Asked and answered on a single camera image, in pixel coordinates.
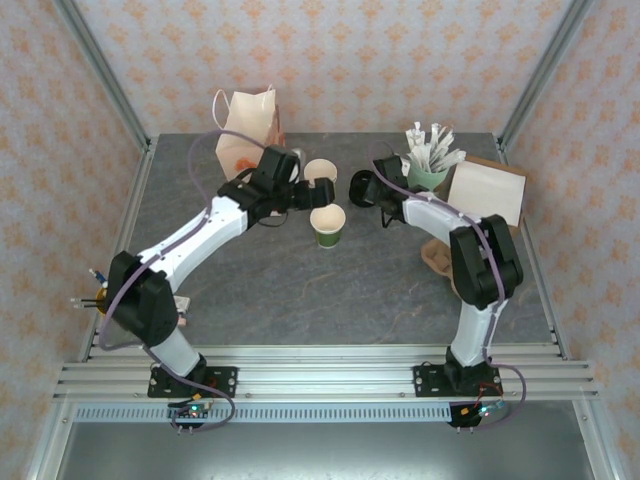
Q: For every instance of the black pen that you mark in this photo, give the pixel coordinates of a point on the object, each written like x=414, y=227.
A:
x=87, y=305
x=87, y=300

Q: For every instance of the pink white stapler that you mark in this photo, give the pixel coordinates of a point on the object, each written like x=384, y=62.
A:
x=182, y=321

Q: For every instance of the aluminium table side rail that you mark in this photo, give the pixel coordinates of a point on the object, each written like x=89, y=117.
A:
x=127, y=220
x=543, y=280

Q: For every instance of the paper-wrapped straw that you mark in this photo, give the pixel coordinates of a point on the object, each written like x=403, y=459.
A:
x=435, y=142
x=446, y=147
x=415, y=137
x=455, y=157

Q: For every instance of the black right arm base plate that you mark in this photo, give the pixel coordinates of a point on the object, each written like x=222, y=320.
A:
x=425, y=380

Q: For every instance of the mint green holder cup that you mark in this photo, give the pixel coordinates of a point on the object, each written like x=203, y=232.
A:
x=425, y=177

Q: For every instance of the yellow pen cup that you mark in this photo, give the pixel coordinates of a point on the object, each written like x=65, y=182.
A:
x=102, y=300

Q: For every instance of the pink printed paper bag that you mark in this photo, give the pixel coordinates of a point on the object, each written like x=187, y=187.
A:
x=250, y=120

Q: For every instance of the small circuit board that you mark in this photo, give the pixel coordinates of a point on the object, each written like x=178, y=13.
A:
x=192, y=412
x=482, y=412

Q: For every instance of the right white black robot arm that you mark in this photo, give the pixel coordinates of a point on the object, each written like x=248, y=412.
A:
x=430, y=210

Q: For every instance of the blue white pen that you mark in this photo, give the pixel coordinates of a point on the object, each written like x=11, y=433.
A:
x=96, y=276

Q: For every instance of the brown pulp cup carrier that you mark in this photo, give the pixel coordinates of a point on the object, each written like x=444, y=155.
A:
x=437, y=257

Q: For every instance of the small white printed box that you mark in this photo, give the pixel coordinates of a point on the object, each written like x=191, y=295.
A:
x=182, y=303

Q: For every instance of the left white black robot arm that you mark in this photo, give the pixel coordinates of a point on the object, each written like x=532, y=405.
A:
x=200, y=235

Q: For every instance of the aluminium frame post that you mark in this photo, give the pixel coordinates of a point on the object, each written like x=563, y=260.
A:
x=100, y=70
x=545, y=70

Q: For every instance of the white paper napkin stack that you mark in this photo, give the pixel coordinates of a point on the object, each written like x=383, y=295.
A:
x=485, y=190

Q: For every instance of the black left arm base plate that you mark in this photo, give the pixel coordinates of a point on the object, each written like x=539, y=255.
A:
x=225, y=380

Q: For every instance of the aluminium mounting rail beam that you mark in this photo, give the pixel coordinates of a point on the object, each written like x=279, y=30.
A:
x=325, y=375

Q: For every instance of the brown cardboard napkin box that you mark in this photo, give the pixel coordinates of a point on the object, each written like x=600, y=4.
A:
x=520, y=175

